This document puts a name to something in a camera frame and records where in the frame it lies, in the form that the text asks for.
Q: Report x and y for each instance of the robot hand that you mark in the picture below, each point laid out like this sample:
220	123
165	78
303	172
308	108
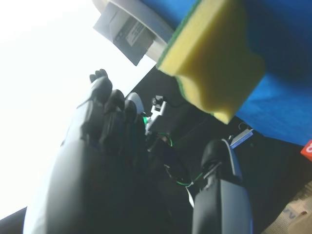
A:
92	182

